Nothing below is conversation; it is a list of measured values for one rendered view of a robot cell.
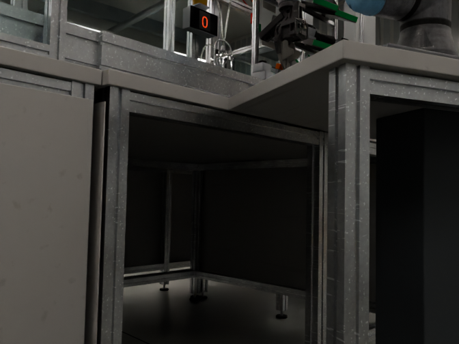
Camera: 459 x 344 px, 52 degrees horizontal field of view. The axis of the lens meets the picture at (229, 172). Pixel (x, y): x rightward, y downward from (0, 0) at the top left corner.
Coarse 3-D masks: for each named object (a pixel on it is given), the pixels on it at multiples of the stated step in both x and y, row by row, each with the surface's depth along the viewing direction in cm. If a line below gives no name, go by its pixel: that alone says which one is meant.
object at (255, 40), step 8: (256, 0) 190; (336, 0) 203; (256, 8) 190; (256, 16) 190; (304, 16) 215; (256, 24) 190; (336, 24) 202; (256, 32) 190; (336, 32) 202; (256, 40) 190; (256, 48) 189; (256, 56) 189; (304, 56) 214
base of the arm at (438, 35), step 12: (408, 24) 111; (420, 24) 109; (432, 24) 108; (444, 24) 109; (408, 36) 110; (420, 36) 109; (432, 36) 107; (444, 36) 108; (420, 48) 107; (432, 48) 106; (444, 48) 106
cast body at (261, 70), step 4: (256, 64) 160; (260, 64) 158; (264, 64) 158; (268, 64) 160; (256, 68) 159; (260, 68) 158; (264, 68) 158; (268, 68) 160; (256, 72) 159; (260, 72) 158; (264, 72) 157; (268, 72) 158; (272, 72) 159; (256, 76) 159; (260, 76) 158; (264, 76) 157; (268, 76) 158
